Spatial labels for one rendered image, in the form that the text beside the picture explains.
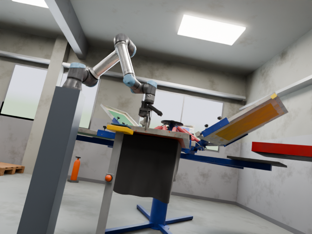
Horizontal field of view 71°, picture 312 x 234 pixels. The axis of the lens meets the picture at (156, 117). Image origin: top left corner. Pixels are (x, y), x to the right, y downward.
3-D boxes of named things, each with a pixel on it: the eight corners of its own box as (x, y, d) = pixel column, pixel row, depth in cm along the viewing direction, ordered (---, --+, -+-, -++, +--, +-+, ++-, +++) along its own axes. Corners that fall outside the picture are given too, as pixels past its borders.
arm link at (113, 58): (73, 74, 179) (125, 32, 170) (85, 81, 192) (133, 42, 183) (78, 84, 174) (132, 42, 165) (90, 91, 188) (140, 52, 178)
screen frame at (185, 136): (188, 139, 143) (189, 133, 144) (106, 127, 154) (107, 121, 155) (189, 149, 219) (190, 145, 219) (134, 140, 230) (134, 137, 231)
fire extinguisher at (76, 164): (79, 182, 505) (85, 157, 516) (76, 183, 481) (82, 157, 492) (68, 180, 504) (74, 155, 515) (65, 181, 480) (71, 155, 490)
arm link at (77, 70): (62, 76, 166) (67, 60, 168) (75, 82, 178) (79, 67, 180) (75, 76, 161) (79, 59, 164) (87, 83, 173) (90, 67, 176)
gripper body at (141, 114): (140, 118, 158) (143, 102, 160) (152, 119, 156) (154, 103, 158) (138, 115, 150) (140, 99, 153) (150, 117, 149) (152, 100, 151)
